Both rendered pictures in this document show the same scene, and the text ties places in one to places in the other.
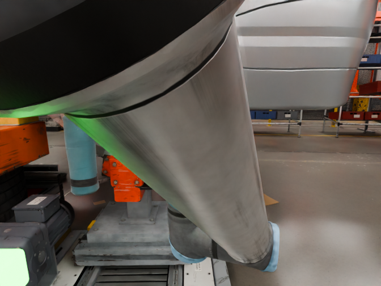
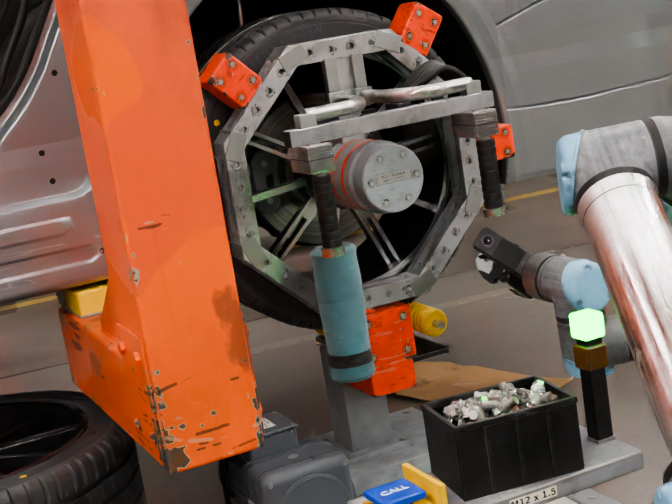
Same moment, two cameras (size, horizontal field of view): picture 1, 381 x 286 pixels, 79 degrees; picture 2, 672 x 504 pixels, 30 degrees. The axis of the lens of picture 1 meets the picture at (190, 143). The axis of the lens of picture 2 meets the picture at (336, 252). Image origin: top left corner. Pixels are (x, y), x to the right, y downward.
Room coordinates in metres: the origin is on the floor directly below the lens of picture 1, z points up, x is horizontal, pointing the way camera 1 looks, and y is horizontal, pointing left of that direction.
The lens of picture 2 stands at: (-1.42, 1.23, 1.19)
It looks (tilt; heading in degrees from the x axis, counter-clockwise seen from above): 11 degrees down; 338
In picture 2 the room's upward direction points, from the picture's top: 9 degrees counter-clockwise
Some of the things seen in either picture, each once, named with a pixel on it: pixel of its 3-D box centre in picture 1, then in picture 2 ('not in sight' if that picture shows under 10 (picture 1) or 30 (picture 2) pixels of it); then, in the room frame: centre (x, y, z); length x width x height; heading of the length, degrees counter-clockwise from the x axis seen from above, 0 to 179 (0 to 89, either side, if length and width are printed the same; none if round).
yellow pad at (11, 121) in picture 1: (13, 117); (103, 293); (0.98, 0.75, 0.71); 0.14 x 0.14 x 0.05; 1
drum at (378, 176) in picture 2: not in sight; (369, 175); (0.78, 0.24, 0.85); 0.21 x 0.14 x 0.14; 1
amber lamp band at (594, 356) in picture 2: not in sight; (590, 355); (0.18, 0.18, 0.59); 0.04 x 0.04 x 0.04; 1
